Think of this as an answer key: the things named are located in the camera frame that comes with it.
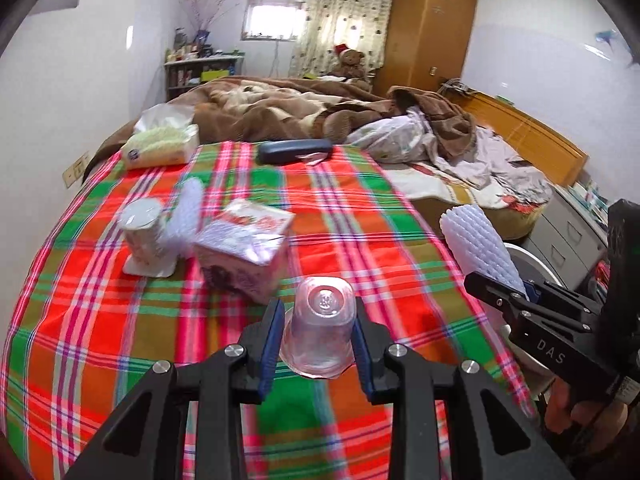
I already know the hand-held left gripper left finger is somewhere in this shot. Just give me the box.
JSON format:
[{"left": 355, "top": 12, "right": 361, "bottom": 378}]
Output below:
[{"left": 62, "top": 299, "right": 286, "bottom": 480}]

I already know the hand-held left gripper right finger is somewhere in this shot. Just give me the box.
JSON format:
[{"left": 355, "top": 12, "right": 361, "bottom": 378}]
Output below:
[{"left": 352, "top": 296, "right": 576, "bottom": 480}]

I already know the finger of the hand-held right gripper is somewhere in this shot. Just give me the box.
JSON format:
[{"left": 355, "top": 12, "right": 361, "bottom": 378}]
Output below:
[
  {"left": 524, "top": 280, "right": 609, "bottom": 322},
  {"left": 463, "top": 271, "right": 622, "bottom": 402}
]

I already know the white trash bin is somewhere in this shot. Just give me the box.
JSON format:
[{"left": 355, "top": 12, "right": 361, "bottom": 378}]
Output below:
[{"left": 487, "top": 241, "right": 556, "bottom": 402}]

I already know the clear plastic cup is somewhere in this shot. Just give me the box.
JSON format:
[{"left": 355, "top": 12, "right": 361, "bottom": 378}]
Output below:
[{"left": 278, "top": 276, "right": 359, "bottom": 380}]

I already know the large white foam net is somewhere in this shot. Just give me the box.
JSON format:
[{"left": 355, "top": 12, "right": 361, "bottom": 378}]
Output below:
[{"left": 440, "top": 203, "right": 527, "bottom": 297}]

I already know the person's right hand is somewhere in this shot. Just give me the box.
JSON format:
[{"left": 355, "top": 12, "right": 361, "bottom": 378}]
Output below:
[{"left": 544, "top": 379, "right": 630, "bottom": 444}]

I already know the grey nightstand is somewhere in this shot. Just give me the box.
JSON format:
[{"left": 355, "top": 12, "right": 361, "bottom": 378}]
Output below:
[{"left": 522, "top": 182, "right": 612, "bottom": 302}]

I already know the purple printed milk carton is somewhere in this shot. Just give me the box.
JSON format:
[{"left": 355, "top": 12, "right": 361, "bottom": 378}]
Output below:
[{"left": 192, "top": 198, "right": 297, "bottom": 305}]

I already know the plaid tablecloth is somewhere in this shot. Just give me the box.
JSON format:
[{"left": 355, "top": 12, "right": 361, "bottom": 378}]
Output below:
[{"left": 0, "top": 140, "right": 538, "bottom": 480}]

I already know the white crumpled clothing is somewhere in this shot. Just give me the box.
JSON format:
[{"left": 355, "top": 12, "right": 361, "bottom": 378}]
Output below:
[{"left": 434, "top": 125, "right": 553, "bottom": 206}]

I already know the small white foam net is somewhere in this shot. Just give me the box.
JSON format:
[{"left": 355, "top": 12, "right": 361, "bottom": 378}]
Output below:
[{"left": 169, "top": 177, "right": 205, "bottom": 257}]

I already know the floral bed sheet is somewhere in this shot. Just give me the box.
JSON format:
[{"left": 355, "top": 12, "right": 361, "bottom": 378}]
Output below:
[{"left": 382, "top": 160, "right": 548, "bottom": 241}]

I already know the wooden headboard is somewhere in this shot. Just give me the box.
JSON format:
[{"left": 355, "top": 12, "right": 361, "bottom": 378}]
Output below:
[{"left": 444, "top": 84, "right": 590, "bottom": 189}]

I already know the black glasses case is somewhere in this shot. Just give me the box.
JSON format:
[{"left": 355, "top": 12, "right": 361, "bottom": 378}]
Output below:
[{"left": 256, "top": 139, "right": 334, "bottom": 165}]

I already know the floral white pillow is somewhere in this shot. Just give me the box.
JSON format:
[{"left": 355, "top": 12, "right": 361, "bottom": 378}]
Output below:
[{"left": 347, "top": 112, "right": 437, "bottom": 163}]

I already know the tissue pack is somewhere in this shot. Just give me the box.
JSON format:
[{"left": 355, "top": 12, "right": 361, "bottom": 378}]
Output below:
[{"left": 121, "top": 103, "right": 200, "bottom": 169}]

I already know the brown blanket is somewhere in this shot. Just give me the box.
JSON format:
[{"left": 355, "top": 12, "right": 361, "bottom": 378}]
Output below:
[{"left": 95, "top": 76, "right": 476, "bottom": 162}]

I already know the white shelf with bottles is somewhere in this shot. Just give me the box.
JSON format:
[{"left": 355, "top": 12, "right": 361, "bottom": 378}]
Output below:
[{"left": 164, "top": 55, "right": 245, "bottom": 104}]

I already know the brown teddy bear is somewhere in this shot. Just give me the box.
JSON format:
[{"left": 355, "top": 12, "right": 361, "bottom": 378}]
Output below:
[{"left": 330, "top": 44, "right": 374, "bottom": 92}]

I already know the wooden wardrobe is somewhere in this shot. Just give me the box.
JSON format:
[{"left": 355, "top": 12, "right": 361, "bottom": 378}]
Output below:
[{"left": 374, "top": 0, "right": 478, "bottom": 99}]

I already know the small window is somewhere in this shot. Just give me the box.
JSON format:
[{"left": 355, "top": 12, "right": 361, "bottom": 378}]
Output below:
[{"left": 242, "top": 0, "right": 307, "bottom": 41}]

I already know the vase with dry branches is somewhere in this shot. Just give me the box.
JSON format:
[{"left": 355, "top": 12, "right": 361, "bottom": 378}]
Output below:
[{"left": 182, "top": 0, "right": 241, "bottom": 57}]

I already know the patterned curtain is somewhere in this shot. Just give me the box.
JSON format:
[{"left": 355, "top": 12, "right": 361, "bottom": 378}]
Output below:
[{"left": 290, "top": 0, "right": 398, "bottom": 79}]

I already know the blue wall sticker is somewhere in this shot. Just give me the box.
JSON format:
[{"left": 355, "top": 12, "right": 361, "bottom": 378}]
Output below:
[{"left": 595, "top": 29, "right": 640, "bottom": 67}]

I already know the wall outlet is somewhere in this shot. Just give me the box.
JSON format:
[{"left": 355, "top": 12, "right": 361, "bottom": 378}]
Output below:
[{"left": 62, "top": 152, "right": 91, "bottom": 190}]

